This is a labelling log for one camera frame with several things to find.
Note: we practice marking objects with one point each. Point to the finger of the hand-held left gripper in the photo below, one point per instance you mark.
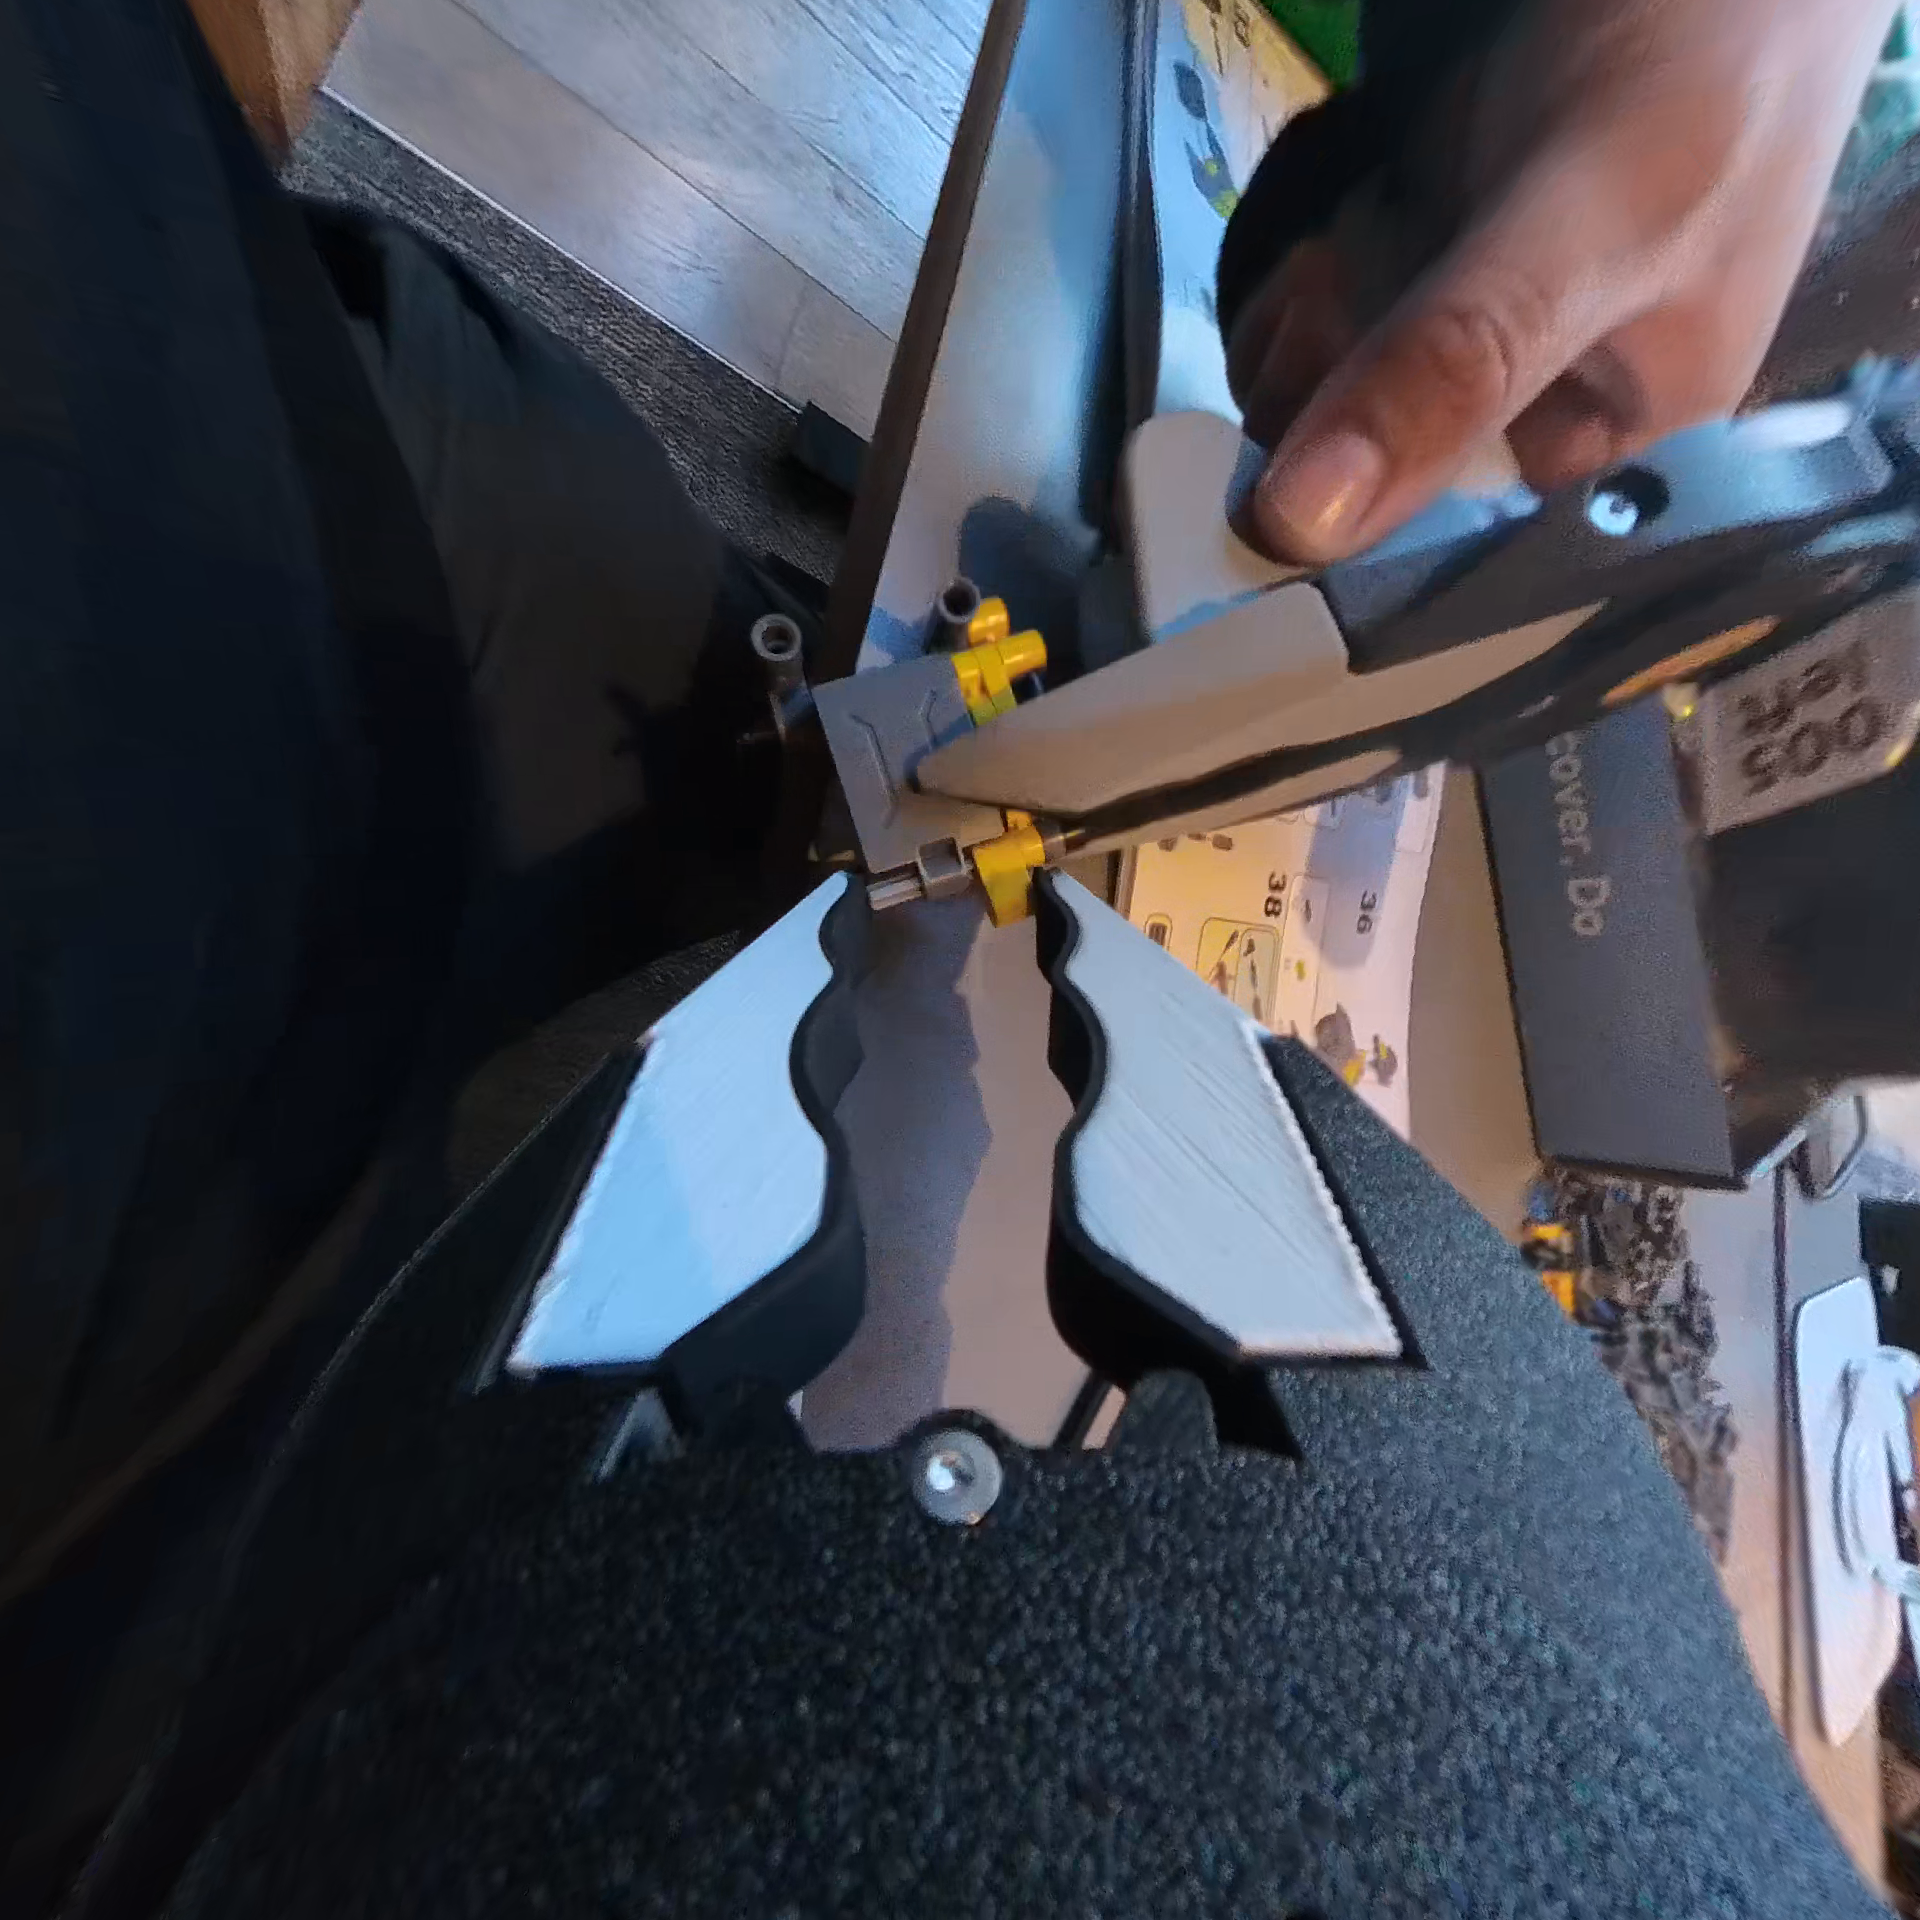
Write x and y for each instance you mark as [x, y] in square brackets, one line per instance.
[1320, 792]
[1171, 721]

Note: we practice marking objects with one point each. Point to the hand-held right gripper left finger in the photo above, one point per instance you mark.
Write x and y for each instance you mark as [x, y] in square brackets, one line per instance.
[704, 1185]

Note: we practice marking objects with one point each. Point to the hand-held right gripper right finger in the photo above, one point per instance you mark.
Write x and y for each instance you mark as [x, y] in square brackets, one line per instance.
[1230, 1185]

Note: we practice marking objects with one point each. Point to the instruction booklet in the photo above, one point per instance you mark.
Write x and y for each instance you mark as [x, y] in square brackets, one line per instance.
[1350, 930]

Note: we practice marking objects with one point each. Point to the grey yellow brick assembly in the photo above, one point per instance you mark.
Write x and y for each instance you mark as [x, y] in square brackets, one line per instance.
[885, 765]

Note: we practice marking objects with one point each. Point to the person's left hand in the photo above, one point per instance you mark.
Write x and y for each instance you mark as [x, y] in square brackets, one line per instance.
[1620, 194]

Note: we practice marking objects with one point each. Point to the dark blue cardboard box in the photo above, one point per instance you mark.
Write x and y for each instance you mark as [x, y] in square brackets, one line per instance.
[1604, 960]

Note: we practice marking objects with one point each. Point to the pile of small brick pieces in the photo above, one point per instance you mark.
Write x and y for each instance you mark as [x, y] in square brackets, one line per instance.
[1635, 1321]

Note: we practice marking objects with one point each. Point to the person's dark clothed body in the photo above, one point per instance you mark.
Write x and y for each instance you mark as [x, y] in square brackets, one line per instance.
[224, 750]

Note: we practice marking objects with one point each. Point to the white flat device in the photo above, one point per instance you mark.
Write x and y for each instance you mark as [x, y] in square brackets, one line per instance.
[1838, 1621]

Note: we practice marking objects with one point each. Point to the wooden stool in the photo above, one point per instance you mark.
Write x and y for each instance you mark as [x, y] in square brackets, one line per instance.
[270, 61]

